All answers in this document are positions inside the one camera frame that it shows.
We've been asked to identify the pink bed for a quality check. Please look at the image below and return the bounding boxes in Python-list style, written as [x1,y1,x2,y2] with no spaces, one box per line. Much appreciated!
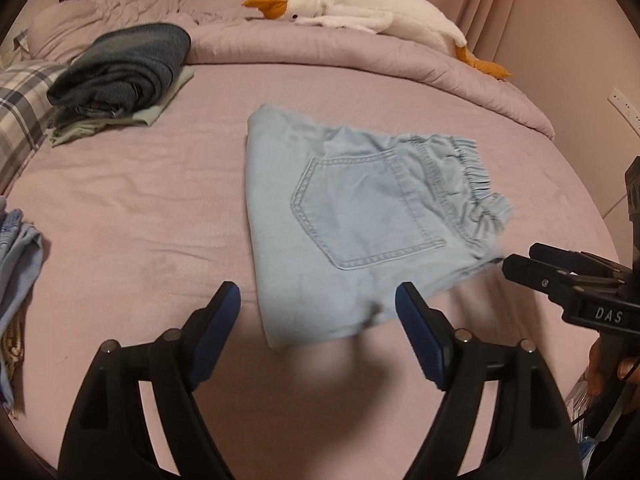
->
[0,60,621,480]

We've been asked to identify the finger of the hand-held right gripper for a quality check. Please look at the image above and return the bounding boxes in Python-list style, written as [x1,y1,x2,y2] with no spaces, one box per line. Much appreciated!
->
[529,242,632,278]
[501,254,628,311]

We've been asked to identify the person's right hand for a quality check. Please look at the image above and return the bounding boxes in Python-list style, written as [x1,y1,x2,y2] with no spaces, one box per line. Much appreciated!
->
[585,337,640,398]

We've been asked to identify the white power strip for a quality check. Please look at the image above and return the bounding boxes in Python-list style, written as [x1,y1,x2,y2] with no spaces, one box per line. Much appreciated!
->
[607,87,640,139]

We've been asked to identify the light green folded garment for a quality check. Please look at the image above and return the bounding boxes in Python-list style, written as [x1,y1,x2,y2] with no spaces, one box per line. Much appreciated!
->
[48,66,195,148]

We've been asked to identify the light blue crumpled cloth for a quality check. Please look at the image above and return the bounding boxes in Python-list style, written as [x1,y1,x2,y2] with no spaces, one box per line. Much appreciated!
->
[0,197,46,413]

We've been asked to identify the pink duvet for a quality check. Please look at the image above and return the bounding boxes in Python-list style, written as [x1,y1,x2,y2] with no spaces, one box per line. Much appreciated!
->
[24,0,557,143]

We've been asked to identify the white goose plush toy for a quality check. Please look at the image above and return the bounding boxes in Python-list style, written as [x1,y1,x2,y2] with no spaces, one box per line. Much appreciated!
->
[242,0,514,82]

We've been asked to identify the dark grey folded pants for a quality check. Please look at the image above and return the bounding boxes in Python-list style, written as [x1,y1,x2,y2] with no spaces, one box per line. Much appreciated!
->
[47,22,192,122]

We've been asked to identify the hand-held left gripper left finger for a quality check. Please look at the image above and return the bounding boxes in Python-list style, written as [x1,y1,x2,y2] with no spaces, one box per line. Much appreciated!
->
[57,281,242,480]

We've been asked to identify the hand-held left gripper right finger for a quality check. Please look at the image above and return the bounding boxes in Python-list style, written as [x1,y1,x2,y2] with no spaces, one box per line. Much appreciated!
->
[395,281,585,480]

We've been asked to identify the plaid pillow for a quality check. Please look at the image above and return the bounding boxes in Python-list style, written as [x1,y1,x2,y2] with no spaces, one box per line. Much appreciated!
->
[0,60,72,194]

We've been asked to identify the light blue denim pants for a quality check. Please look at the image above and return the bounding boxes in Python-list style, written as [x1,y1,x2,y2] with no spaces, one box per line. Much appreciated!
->
[246,104,514,351]

